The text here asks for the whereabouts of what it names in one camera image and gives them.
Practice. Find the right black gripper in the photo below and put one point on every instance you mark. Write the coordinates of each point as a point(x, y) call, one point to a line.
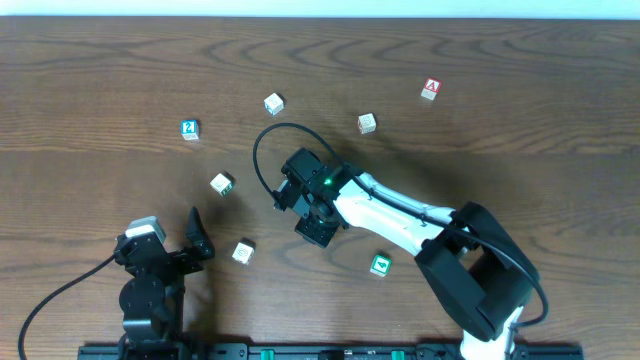
point(288, 195)

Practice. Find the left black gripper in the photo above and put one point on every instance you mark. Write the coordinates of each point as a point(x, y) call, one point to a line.
point(176, 260)

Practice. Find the blue number 2 block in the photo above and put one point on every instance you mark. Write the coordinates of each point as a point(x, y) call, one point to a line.
point(189, 129)

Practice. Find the red letter A block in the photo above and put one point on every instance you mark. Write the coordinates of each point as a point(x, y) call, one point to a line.
point(431, 89)

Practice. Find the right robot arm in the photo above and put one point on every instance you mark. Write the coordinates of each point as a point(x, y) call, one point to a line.
point(479, 275)

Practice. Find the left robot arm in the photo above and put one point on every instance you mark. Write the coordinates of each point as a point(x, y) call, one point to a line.
point(153, 300)

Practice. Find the white block engraved circle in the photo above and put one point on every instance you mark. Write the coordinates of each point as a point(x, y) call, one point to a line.
point(243, 252)

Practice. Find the white block green side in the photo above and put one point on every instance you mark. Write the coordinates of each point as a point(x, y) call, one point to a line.
point(222, 184)

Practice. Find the white block red side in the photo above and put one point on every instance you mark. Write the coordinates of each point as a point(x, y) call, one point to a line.
point(366, 123)

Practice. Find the white block blue side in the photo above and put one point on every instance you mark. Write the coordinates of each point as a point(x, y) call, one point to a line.
point(274, 104)

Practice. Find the green number 4 block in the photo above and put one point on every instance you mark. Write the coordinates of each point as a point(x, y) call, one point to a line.
point(380, 265)

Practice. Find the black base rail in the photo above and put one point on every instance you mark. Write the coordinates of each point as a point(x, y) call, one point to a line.
point(427, 351)

